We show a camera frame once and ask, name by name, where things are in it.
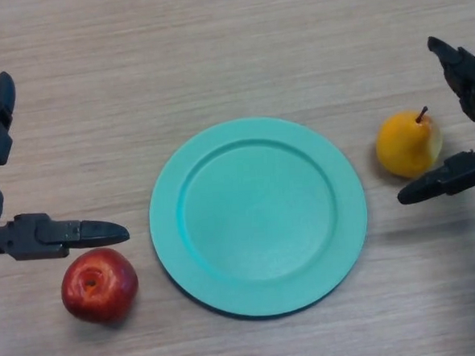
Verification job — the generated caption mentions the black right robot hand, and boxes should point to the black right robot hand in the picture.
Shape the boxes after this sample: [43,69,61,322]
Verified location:
[387,33,475,206]

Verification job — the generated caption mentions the yellow pear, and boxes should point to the yellow pear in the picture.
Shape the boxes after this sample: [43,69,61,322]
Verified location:
[373,105,445,180]

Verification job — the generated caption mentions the green round plate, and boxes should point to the green round plate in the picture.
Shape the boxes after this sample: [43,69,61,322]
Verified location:
[143,110,374,325]

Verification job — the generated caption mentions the red apple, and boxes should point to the red apple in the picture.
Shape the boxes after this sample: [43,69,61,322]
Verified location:
[58,245,143,327]

